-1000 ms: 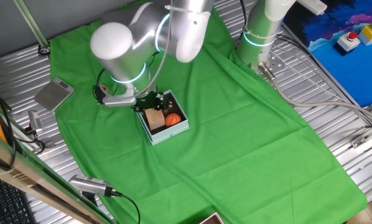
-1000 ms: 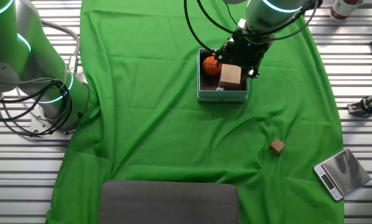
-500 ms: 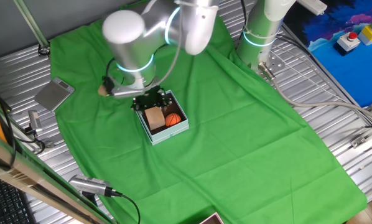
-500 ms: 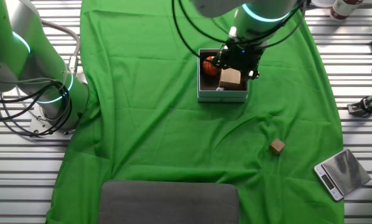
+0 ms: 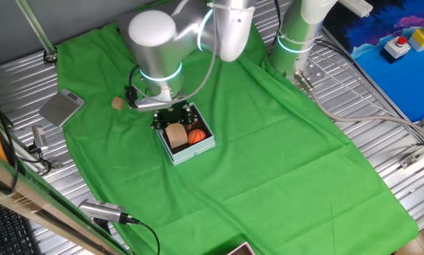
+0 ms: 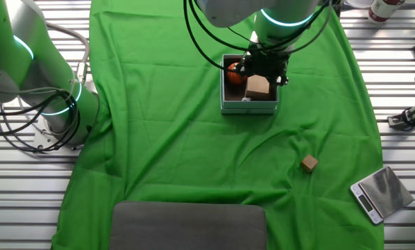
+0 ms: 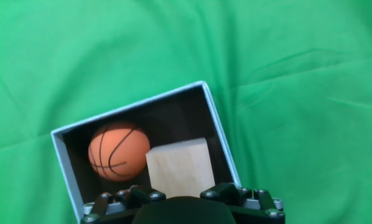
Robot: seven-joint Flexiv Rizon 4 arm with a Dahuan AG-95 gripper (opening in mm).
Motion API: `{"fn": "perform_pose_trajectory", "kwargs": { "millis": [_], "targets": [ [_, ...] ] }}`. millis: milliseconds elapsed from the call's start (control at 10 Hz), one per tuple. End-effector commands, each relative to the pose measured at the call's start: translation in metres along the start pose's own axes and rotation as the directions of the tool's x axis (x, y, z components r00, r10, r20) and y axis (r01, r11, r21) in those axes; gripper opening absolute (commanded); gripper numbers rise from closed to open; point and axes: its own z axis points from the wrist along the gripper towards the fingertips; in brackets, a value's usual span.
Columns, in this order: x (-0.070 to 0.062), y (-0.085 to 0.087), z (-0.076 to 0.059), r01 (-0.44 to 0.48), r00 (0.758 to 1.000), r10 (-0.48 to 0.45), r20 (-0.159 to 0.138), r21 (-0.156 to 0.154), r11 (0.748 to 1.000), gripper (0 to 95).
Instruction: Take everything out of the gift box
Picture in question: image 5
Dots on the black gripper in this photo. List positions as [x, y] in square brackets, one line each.
[173, 113]

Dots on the large wooden block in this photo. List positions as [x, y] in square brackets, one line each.
[176, 136]

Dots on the small wooden cube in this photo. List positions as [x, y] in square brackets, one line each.
[117, 103]

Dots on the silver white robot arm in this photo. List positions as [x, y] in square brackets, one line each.
[155, 46]

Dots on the pale blue gift box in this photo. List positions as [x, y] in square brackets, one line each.
[192, 152]

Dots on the pink box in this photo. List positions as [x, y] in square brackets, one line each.
[240, 249]

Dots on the orange mini basketball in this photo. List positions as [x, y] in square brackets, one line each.
[196, 136]

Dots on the green cloth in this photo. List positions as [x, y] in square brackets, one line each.
[268, 177]

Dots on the silver digital scale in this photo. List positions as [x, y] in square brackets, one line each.
[61, 108]

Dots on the pale metal rod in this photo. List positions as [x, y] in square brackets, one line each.
[34, 26]

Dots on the black keyboard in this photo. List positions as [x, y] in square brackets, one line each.
[6, 230]

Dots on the white power strip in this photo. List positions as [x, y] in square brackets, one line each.
[355, 7]

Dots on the blue mat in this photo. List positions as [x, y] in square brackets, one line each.
[393, 81]

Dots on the aluminium profile bar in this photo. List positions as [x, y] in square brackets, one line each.
[419, 152]

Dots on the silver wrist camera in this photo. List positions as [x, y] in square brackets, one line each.
[151, 103]

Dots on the ridged silver camera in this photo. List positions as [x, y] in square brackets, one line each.
[102, 210]

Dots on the small silver camera on mount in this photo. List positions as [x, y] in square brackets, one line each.
[40, 138]

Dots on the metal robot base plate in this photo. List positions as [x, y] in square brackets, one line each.
[315, 72]

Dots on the wooden frame beam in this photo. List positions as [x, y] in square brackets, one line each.
[38, 212]

